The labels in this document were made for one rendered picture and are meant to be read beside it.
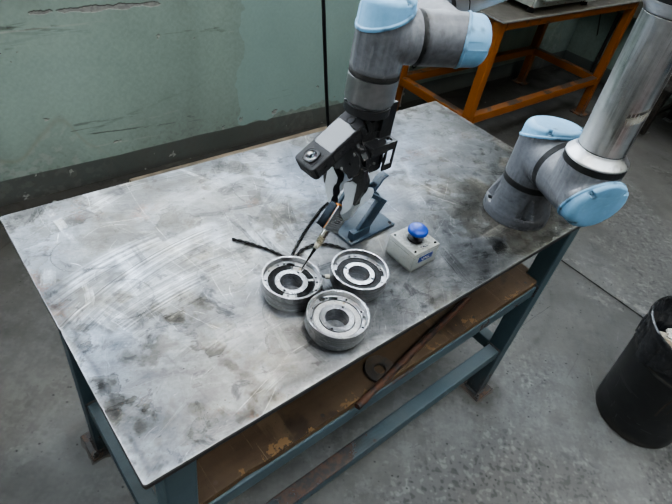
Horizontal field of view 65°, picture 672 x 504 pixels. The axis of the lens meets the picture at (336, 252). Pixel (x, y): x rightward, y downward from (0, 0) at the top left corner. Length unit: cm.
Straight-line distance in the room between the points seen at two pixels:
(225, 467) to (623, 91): 93
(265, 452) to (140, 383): 32
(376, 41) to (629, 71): 45
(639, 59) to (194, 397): 85
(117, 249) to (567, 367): 167
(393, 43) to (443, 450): 132
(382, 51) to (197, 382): 53
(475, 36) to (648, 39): 30
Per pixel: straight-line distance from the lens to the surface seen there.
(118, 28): 233
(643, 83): 101
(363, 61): 76
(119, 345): 87
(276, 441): 105
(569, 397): 209
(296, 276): 93
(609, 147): 105
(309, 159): 79
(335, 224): 90
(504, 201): 123
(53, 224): 109
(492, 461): 182
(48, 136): 242
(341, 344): 84
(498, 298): 144
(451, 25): 79
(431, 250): 103
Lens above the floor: 148
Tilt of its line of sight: 41 degrees down
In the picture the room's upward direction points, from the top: 12 degrees clockwise
